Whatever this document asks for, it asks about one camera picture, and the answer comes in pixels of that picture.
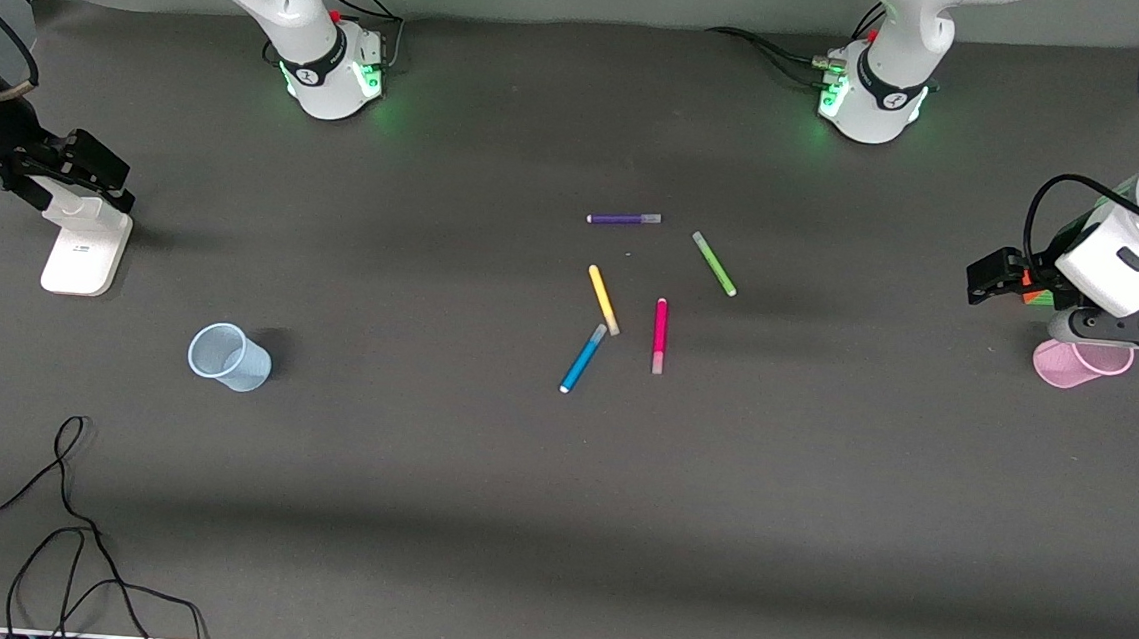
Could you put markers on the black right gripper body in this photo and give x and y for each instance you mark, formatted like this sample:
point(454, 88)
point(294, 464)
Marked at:
point(3, 140)

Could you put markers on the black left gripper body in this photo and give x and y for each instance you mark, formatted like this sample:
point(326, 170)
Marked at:
point(1046, 270)

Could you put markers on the pink marker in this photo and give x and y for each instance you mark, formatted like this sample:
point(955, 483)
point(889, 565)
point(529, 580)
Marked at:
point(660, 334)

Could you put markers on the blue marker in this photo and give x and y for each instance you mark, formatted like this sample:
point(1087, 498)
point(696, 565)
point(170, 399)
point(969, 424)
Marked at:
point(583, 360)

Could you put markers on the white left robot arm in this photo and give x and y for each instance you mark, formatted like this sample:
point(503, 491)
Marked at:
point(885, 101)

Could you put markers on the white rectangular device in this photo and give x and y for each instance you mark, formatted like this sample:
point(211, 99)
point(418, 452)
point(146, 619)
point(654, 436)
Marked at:
point(83, 250)

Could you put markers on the translucent pink plastic cup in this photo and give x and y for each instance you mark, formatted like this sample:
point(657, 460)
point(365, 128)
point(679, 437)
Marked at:
point(1078, 365)

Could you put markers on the translucent blue plastic cup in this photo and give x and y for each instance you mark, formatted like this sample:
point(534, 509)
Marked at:
point(231, 358)

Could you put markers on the green marker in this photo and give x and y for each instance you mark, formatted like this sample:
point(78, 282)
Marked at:
point(714, 262)

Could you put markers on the purple marker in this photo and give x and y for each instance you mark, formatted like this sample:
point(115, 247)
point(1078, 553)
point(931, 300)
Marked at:
point(622, 219)

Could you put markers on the yellow marker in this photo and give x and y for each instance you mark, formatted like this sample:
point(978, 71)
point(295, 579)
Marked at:
point(603, 299)

